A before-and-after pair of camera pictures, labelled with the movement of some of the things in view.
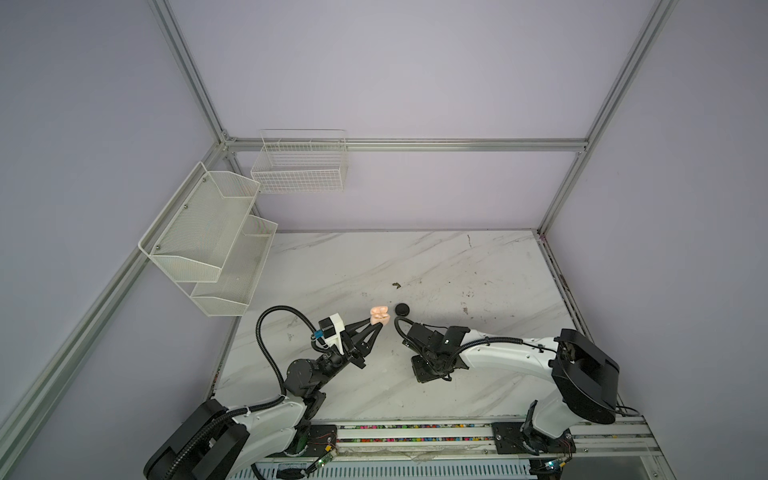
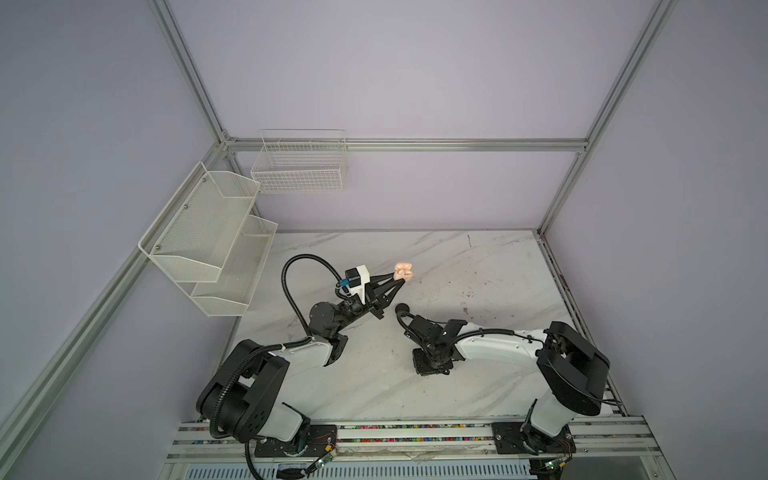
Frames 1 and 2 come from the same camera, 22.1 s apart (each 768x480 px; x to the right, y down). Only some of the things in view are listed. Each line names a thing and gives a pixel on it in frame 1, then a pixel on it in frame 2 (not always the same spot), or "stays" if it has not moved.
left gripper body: [331, 364] to [351, 308]
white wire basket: [301, 160] stays
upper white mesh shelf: [192, 237] stays
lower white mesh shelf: [230, 295] stays
